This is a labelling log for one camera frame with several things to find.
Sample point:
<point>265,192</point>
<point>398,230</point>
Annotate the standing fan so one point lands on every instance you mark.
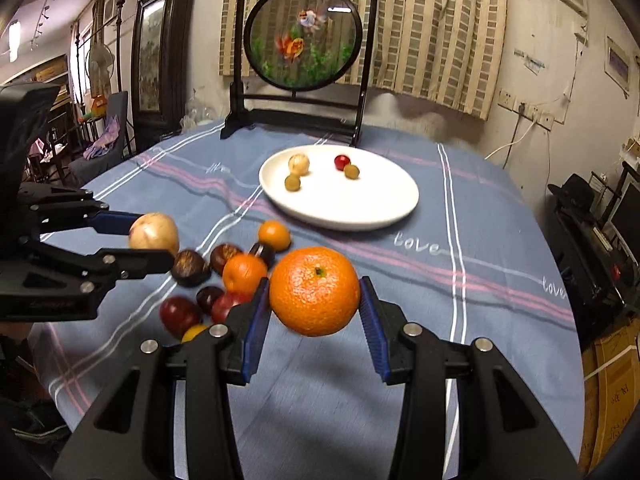
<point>100,62</point>

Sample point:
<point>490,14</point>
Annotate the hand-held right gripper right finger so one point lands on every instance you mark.
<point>372,327</point>

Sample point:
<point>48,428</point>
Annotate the small white picture frame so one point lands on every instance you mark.
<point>617,65</point>

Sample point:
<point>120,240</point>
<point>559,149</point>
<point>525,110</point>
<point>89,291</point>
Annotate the white round plate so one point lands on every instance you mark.
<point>350,200</point>

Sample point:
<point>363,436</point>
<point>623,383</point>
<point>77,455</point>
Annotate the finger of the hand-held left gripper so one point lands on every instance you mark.
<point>117,222</point>
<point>145,262</point>

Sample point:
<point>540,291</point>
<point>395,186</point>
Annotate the cardboard box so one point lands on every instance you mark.
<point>612,400</point>

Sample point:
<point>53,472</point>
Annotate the large dark brown fruit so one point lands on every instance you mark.
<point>190,267</point>

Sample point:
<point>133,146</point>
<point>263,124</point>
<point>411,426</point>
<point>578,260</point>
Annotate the ceiling tube lamp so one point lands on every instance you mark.
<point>14,40</point>

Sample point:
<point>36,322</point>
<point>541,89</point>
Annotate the white wall socket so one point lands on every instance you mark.
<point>506,99</point>

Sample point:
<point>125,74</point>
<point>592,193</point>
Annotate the small green fruit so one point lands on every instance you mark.
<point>292,183</point>
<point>351,171</point>

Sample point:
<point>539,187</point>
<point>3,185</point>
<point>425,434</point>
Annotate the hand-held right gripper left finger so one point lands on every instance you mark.
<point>254,330</point>

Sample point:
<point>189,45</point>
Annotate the large dimpled orange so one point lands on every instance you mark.
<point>314,291</point>

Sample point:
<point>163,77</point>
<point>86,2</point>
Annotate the grey chair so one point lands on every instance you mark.
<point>120,110</point>

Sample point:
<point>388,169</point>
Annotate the dark wooden cabinet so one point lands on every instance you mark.
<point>175,60</point>

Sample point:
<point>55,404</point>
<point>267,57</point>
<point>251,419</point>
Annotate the beige striped curtain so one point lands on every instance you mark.
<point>425,35</point>

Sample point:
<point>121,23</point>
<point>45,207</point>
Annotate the large beige round fruit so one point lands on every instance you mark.
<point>154,232</point>

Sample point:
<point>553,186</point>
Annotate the small yellow-orange citrus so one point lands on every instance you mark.
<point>274,235</point>

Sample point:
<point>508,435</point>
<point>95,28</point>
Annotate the blue striped tablecloth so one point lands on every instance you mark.
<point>450,310</point>

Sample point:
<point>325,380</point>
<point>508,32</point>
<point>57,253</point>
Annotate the yellow round fruit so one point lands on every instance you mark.
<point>194,332</point>

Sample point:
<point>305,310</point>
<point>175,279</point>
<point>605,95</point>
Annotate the black hat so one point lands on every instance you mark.
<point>575,192</point>

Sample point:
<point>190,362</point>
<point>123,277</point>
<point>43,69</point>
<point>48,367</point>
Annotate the dark purple fruit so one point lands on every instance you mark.
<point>262,254</point>

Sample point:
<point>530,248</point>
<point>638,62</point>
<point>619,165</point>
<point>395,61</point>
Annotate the red cherry tomato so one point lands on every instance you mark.
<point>341,162</point>

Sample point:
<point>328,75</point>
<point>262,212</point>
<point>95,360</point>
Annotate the red apple behind orange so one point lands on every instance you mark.
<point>227,306</point>

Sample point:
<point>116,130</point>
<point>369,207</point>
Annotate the round goldfish screen black stand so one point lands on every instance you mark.
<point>305,35</point>

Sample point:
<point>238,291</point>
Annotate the smooth orange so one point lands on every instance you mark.
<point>244,273</point>

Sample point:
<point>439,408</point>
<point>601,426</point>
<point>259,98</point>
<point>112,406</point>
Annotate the clear plastic bag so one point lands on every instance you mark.
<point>195,117</point>

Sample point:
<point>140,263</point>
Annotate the purple cloth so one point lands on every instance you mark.
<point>102,140</point>

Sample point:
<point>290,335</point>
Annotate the computer monitor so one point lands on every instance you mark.
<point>627,220</point>

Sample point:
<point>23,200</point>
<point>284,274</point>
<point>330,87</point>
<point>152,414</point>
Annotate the small dark red fruit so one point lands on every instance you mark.
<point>209,298</point>

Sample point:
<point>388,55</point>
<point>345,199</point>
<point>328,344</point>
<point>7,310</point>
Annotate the beige fruit with brown mark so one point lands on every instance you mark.
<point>298,164</point>

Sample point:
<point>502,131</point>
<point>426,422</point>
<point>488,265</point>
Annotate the large red plum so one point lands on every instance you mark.
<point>180,316</point>

